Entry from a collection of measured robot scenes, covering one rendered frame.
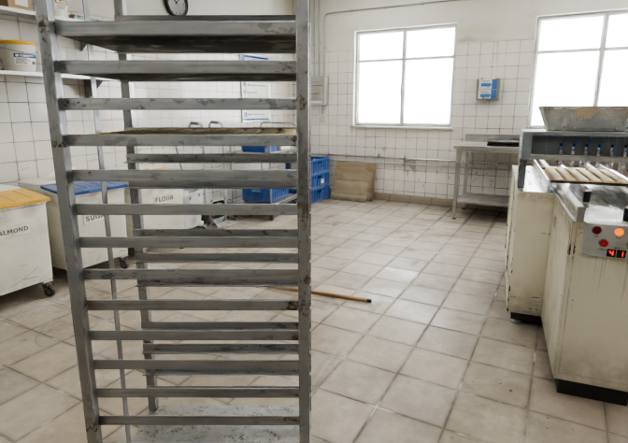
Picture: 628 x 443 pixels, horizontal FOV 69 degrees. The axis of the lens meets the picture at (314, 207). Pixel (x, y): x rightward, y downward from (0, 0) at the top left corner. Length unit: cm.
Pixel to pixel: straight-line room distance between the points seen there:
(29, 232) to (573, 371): 327
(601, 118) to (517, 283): 104
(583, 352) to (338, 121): 516
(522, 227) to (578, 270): 72
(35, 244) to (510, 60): 531
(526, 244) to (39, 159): 367
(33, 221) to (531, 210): 316
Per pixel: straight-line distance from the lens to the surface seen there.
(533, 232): 297
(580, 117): 295
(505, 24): 636
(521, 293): 309
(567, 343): 245
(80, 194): 375
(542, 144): 298
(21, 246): 359
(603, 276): 234
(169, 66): 123
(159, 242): 129
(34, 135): 433
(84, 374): 150
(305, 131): 115
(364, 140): 675
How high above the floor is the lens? 131
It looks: 12 degrees down
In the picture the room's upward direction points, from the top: straight up
